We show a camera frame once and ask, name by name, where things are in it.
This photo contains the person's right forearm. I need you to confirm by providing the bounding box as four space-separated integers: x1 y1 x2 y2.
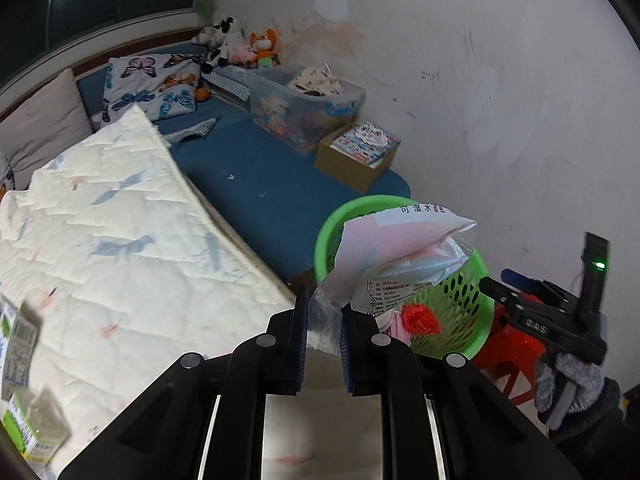
550 377 627 480

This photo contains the window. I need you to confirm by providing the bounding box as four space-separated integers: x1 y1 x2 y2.
0 0 201 86

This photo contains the cardboard box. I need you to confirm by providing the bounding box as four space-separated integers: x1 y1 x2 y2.
314 121 401 195

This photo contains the flat printed box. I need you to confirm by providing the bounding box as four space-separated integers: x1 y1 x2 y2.
202 67 251 111

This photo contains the clear plastic storage bin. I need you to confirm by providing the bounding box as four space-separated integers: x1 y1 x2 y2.
248 65 367 156

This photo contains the pink plastic packet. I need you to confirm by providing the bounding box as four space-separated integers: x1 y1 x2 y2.
307 205 478 356

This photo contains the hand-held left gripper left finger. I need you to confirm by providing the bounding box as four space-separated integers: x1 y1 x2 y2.
59 287 311 480

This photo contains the grey cloth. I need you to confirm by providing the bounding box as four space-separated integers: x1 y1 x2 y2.
165 115 222 143

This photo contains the person's right hand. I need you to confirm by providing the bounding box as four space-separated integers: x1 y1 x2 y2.
534 352 608 424

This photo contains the red plastic stool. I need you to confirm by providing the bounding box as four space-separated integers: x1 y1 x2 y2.
470 310 556 406

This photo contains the beige pillow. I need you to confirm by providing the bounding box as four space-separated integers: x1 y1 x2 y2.
0 67 93 191

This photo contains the orange fox plush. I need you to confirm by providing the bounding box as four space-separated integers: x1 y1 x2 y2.
248 28 281 68

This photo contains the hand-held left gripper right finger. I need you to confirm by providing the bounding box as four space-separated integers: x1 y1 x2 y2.
339 306 583 480

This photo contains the blue mattress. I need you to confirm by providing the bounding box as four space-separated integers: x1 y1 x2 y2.
75 42 412 286

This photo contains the stack of printed books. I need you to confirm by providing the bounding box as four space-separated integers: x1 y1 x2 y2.
332 121 401 167

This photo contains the green plastic mesh basket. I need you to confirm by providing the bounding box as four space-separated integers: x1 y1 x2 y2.
314 195 497 361

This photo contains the white quilt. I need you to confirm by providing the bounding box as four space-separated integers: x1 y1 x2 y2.
0 105 301 480

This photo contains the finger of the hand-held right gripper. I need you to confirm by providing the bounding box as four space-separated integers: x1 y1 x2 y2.
501 269 552 304
480 277 545 329

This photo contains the butterfly print pillow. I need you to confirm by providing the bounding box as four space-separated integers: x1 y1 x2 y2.
100 52 203 128

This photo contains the black white cow plush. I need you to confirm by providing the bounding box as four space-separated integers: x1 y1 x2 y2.
195 16 246 68

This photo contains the dotted cloth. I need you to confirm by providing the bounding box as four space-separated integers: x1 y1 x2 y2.
287 62 346 96

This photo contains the green white carton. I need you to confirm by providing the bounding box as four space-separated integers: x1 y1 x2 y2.
0 302 40 401
2 389 71 466

